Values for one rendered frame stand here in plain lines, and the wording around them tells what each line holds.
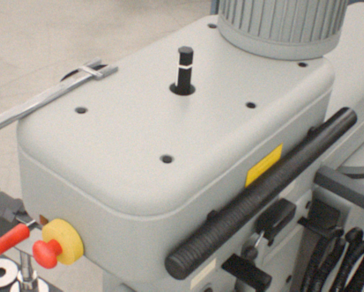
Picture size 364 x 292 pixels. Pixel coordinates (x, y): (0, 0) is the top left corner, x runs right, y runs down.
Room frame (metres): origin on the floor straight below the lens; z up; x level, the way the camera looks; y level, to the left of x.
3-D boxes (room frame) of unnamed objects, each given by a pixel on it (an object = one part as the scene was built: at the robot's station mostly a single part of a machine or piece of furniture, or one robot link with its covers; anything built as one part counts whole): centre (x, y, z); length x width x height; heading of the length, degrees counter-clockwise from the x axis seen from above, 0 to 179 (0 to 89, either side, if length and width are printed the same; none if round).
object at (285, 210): (0.74, -0.14, 1.66); 0.12 x 0.04 x 0.04; 144
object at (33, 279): (0.99, 0.32, 1.20); 0.05 x 0.05 x 0.01
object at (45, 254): (0.56, 0.15, 1.76); 0.04 x 0.03 x 0.04; 54
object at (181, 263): (0.71, -0.13, 1.79); 0.45 x 0.04 x 0.04; 144
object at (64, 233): (0.58, 0.14, 1.76); 0.06 x 0.02 x 0.06; 54
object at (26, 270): (0.99, 0.32, 1.26); 0.03 x 0.03 x 0.11
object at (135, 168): (0.78, 0.00, 1.81); 0.47 x 0.26 x 0.16; 144
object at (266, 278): (0.70, -0.12, 1.60); 0.08 x 0.02 x 0.04; 54
